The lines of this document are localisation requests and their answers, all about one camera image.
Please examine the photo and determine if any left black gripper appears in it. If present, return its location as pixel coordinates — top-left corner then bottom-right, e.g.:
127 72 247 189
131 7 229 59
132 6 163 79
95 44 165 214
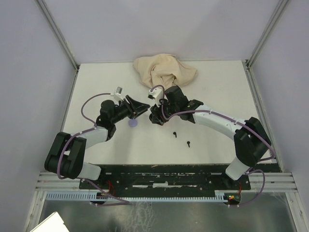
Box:
111 95 150 124

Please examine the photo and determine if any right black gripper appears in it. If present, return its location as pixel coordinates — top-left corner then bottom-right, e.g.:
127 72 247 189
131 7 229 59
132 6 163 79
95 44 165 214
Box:
150 96 179 126

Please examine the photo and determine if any purple charging case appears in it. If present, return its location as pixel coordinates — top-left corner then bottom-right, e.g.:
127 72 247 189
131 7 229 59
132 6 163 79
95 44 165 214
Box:
128 119 138 128

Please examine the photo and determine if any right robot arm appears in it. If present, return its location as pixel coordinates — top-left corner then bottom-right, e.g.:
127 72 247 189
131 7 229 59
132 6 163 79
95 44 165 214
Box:
148 85 271 189

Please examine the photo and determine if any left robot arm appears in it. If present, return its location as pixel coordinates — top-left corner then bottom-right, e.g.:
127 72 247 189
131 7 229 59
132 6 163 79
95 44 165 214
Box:
44 95 150 189

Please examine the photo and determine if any beige crumpled cloth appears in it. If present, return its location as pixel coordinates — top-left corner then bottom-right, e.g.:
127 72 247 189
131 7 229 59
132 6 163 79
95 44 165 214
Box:
133 54 197 89

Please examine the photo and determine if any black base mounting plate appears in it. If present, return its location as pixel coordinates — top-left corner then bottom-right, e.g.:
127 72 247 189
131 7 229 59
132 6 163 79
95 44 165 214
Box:
80 164 250 197

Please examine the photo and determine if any white paper sheet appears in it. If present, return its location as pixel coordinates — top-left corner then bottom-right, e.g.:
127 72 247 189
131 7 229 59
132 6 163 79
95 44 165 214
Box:
31 212 69 232

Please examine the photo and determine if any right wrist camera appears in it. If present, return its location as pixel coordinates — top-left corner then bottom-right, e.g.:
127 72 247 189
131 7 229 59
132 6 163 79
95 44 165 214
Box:
148 87 164 107

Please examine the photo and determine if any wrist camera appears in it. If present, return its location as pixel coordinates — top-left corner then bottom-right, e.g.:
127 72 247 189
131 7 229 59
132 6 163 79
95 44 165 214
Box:
112 87 123 101
148 87 164 107

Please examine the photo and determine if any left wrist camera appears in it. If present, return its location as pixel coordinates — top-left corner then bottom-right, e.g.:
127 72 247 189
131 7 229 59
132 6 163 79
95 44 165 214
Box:
112 87 123 101

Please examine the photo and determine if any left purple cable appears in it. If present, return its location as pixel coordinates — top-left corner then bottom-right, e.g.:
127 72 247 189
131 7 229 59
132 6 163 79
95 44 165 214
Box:
56 93 132 207

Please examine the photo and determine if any blue cable duct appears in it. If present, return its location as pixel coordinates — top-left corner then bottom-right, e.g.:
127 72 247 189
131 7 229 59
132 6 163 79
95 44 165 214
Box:
45 191 227 203

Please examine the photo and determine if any left aluminium frame post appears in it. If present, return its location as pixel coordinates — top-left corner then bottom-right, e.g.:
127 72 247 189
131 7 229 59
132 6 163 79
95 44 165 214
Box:
35 0 79 70

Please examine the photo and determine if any aluminium frame post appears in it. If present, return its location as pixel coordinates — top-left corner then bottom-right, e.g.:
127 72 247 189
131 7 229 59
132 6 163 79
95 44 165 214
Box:
246 0 290 69
35 0 79 70

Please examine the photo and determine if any right aluminium frame post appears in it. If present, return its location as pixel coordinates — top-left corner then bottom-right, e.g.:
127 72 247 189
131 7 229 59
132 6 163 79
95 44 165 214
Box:
246 0 290 69

